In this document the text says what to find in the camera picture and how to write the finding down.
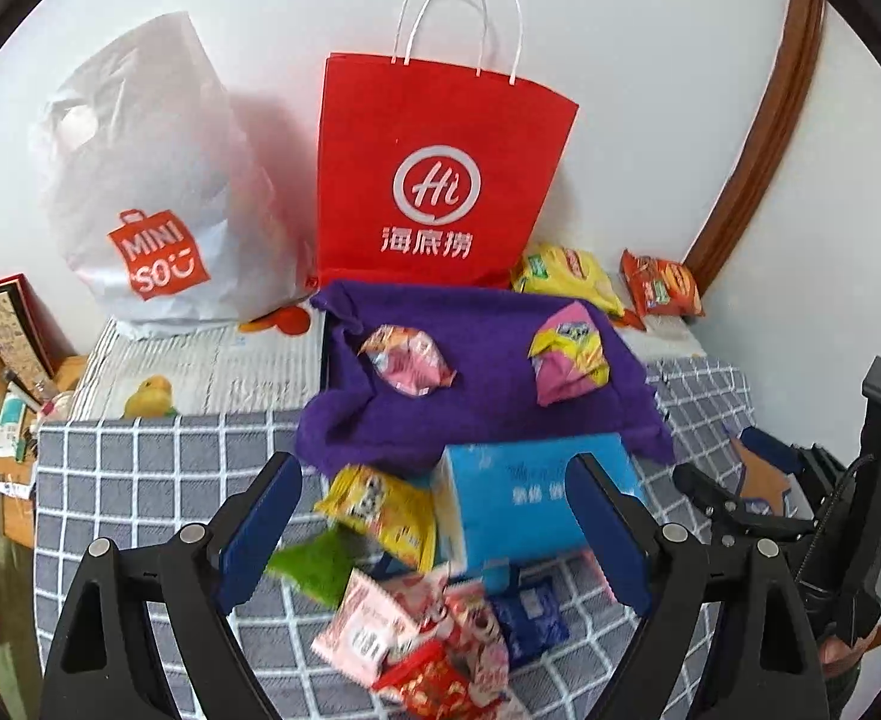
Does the red snack packet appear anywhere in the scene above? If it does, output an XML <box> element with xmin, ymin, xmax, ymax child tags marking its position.
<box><xmin>371</xmin><ymin>645</ymin><xmax>490</xmax><ymax>720</ymax></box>

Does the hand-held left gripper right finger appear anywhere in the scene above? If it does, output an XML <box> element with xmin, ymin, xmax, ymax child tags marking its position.
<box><xmin>567</xmin><ymin>454</ymin><xmax>832</xmax><ymax>720</ymax></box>

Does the brown wooden door frame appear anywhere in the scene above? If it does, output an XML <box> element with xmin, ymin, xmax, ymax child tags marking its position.
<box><xmin>682</xmin><ymin>0</ymin><xmax>829</xmax><ymax>295</ymax></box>

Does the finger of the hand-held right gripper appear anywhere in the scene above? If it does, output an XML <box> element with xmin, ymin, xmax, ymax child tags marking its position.
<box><xmin>711</xmin><ymin>511</ymin><xmax>817</xmax><ymax>547</ymax></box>
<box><xmin>672</xmin><ymin>461</ymin><xmax>760</xmax><ymax>520</ymax></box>

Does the red paper shopping bag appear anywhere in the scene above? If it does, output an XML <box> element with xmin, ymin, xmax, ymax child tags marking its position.
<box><xmin>314</xmin><ymin>0</ymin><xmax>580</xmax><ymax>293</ymax></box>

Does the white plastic shopping bag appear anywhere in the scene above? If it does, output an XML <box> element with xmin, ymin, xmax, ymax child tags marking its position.
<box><xmin>29</xmin><ymin>11</ymin><xmax>317</xmax><ymax>338</ymax></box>

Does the brown patterned box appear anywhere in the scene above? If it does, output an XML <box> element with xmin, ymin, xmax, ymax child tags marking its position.
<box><xmin>0</xmin><ymin>274</ymin><xmax>76</xmax><ymax>391</ymax></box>

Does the orange chip bag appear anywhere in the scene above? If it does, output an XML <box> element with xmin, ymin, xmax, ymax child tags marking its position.
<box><xmin>621</xmin><ymin>249</ymin><xmax>706</xmax><ymax>318</ymax></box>

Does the pink clear candy packet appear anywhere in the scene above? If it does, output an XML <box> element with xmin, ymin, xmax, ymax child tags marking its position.
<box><xmin>358</xmin><ymin>324</ymin><xmax>459</xmax><ymax>397</ymax></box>

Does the yellow and pink snack packet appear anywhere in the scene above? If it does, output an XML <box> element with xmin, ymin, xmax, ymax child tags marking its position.
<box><xmin>528</xmin><ymin>300</ymin><xmax>611</xmax><ymax>407</ymax></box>

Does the grey checkered bedsheet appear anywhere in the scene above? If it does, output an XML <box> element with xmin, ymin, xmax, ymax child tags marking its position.
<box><xmin>31</xmin><ymin>352</ymin><xmax>758</xmax><ymax>720</ymax></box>

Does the blue snack packet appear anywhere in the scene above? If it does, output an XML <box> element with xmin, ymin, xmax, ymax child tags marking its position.
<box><xmin>489</xmin><ymin>576</ymin><xmax>571</xmax><ymax>667</ymax></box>

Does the yellow chip bag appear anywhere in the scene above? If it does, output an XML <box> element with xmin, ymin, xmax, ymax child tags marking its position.
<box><xmin>511</xmin><ymin>244</ymin><xmax>628</xmax><ymax>318</ymax></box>

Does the pale pink snack packet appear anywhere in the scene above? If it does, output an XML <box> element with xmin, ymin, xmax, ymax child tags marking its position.
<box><xmin>311</xmin><ymin>568</ymin><xmax>421</xmax><ymax>691</ymax></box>

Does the white printed cardboard sheet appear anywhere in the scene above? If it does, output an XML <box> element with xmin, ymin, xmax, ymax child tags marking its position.
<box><xmin>73</xmin><ymin>306</ymin><xmax>704</xmax><ymax>421</ymax></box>

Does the pink bear snack packet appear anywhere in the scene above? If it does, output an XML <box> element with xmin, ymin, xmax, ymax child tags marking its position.
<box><xmin>410</xmin><ymin>577</ymin><xmax>511</xmax><ymax>698</ymax></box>

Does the green snack packet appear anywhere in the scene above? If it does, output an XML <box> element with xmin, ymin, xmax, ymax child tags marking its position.
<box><xmin>268</xmin><ymin>529</ymin><xmax>370</xmax><ymax>610</ymax></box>

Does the purple towel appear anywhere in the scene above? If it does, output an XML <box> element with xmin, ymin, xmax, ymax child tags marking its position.
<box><xmin>294</xmin><ymin>279</ymin><xmax>676</xmax><ymax>477</ymax></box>

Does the blue tissue box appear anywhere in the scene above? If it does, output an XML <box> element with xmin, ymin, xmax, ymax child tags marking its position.
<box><xmin>431</xmin><ymin>435</ymin><xmax>648</xmax><ymax>575</ymax></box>

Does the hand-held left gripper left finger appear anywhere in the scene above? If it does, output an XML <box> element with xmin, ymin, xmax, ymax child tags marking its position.
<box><xmin>39</xmin><ymin>451</ymin><xmax>307</xmax><ymax>720</ymax></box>

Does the teal and white packet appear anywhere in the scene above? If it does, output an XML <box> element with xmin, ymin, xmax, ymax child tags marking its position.
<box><xmin>0</xmin><ymin>392</ymin><xmax>31</xmax><ymax>464</ymax></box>

